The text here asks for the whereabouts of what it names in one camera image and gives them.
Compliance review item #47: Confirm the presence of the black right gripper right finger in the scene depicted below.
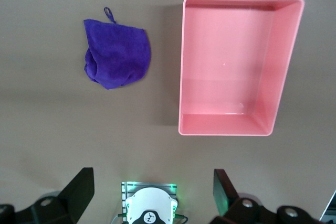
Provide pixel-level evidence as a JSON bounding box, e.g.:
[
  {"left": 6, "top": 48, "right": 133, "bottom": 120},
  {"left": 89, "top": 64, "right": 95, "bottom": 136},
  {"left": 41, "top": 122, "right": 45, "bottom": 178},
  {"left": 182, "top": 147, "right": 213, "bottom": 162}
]
[{"left": 209, "top": 169, "right": 320, "bottom": 224}]

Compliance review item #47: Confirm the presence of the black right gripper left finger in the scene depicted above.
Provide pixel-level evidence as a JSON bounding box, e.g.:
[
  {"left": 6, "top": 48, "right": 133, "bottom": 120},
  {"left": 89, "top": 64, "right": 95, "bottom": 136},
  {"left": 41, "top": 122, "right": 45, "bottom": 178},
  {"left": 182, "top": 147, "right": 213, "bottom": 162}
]
[{"left": 0, "top": 167, "right": 95, "bottom": 224}]

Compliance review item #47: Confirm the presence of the purple microfibre cloth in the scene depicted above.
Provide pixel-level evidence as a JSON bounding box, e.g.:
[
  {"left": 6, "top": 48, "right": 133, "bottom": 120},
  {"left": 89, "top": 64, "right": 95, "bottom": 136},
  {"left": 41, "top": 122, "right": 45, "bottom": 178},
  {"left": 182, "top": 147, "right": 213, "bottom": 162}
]
[{"left": 83, "top": 7, "right": 152, "bottom": 91}]

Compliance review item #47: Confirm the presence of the grey white panel edge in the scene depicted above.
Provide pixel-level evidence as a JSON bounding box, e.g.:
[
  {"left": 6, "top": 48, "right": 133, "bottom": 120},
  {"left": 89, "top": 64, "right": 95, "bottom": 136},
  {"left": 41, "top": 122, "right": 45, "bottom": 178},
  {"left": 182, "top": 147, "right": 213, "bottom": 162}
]
[{"left": 319, "top": 189, "right": 336, "bottom": 224}]

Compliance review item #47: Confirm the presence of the pink rectangular plastic bin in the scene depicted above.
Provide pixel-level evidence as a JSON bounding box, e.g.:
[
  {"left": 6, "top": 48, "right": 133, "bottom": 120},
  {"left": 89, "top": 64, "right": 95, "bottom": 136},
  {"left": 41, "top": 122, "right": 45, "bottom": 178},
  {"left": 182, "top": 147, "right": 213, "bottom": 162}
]
[{"left": 178, "top": 0, "right": 306, "bottom": 137}]

